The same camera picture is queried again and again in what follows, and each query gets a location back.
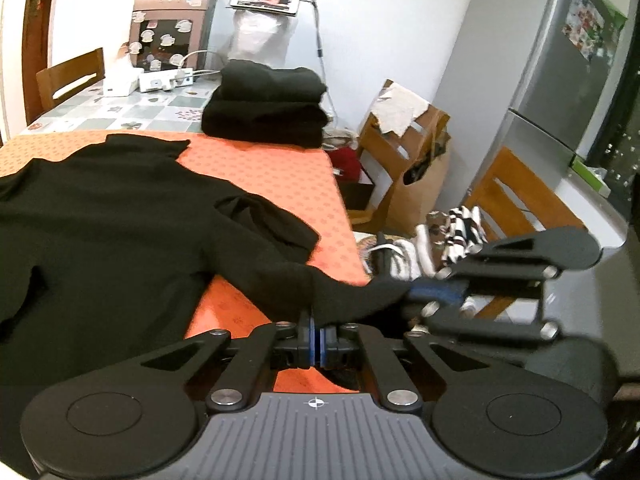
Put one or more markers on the red bag on floor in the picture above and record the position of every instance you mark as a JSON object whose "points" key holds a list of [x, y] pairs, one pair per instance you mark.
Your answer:
{"points": [[345, 164]]}

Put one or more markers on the brown wooden door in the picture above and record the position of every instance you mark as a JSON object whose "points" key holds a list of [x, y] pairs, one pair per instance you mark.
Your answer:
{"points": [[34, 53]]}

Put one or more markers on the wooden chair right side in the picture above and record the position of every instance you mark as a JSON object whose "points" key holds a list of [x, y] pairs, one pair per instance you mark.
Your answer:
{"points": [[514, 201]]}

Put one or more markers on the brown cardboard box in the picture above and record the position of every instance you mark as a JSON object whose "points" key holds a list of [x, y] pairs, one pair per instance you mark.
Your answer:
{"points": [[403, 149]]}

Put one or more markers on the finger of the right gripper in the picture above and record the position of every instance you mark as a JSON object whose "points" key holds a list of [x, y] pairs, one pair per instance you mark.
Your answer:
{"points": [[483, 276], [460, 324]]}

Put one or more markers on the wooden chair far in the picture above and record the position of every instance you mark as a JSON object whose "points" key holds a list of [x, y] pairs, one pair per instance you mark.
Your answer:
{"points": [[58, 83]]}

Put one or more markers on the white tissue box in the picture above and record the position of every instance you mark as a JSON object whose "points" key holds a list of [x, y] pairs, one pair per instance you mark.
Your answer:
{"points": [[121, 78]]}

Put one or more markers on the black sweater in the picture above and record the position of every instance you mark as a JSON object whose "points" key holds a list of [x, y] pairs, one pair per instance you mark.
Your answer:
{"points": [[106, 255]]}

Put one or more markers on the thin tablet stand pole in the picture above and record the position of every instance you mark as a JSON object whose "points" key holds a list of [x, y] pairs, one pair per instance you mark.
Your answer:
{"points": [[322, 64]]}

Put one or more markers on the plastic covered appliance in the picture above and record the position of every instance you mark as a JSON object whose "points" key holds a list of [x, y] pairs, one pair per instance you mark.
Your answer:
{"points": [[261, 37]]}

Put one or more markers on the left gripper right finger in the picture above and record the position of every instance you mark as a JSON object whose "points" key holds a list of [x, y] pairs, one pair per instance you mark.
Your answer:
{"points": [[363, 354]]}

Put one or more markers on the brown water dispenser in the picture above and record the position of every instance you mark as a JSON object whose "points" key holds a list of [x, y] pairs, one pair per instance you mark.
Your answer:
{"points": [[166, 34]]}

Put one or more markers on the wooden chair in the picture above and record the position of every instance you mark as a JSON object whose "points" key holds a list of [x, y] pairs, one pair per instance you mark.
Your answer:
{"points": [[514, 201], [58, 83]]}

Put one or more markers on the orange patterned table mat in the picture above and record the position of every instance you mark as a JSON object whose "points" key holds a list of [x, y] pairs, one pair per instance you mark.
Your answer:
{"points": [[300, 181]]}

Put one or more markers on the checkered tablecloth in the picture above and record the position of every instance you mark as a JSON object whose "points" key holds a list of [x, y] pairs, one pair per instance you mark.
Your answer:
{"points": [[177, 110]]}

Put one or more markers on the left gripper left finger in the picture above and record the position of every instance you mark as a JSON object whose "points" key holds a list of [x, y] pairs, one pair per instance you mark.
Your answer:
{"points": [[249, 366]]}

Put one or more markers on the grey refrigerator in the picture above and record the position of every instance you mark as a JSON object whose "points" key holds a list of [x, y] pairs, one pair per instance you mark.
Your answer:
{"points": [[526, 75]]}

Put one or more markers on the folded black clothes stack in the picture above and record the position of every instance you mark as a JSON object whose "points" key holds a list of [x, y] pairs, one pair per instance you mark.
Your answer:
{"points": [[257, 103]]}

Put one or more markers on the white power strip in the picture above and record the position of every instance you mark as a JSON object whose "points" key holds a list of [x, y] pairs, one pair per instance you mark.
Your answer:
{"points": [[166, 80]]}

